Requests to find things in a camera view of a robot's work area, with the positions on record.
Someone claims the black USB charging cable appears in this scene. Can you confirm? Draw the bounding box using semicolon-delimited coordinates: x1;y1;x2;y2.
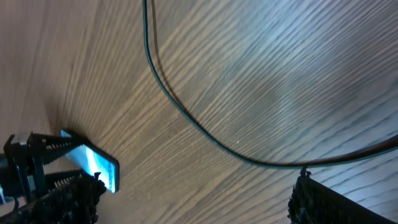
142;0;398;170

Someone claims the Samsung Galaxy smartphone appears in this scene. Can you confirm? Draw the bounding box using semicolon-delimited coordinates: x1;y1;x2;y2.
61;129;120;194

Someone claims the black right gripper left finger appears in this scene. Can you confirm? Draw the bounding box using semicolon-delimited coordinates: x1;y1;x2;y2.
1;172;106;224

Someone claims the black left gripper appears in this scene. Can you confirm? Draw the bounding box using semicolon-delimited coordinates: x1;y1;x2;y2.
1;133;93;203

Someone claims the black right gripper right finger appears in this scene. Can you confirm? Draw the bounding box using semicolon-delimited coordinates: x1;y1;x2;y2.
287;167;396;224

